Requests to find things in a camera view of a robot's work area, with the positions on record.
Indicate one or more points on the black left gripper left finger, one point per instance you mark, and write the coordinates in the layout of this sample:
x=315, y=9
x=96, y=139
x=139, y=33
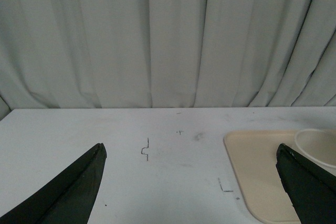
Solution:
x=67, y=198

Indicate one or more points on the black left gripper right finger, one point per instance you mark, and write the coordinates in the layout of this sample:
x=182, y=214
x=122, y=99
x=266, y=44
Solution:
x=311, y=189

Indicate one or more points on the cream mug with black handle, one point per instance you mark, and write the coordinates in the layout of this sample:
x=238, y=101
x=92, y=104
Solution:
x=318, y=146

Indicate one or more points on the beige rectangular plastic tray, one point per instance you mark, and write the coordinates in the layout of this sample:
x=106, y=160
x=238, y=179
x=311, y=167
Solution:
x=253, y=158

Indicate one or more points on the pale grey-green curtain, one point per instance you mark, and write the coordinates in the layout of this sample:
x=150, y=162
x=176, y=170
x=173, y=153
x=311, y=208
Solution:
x=166, y=53

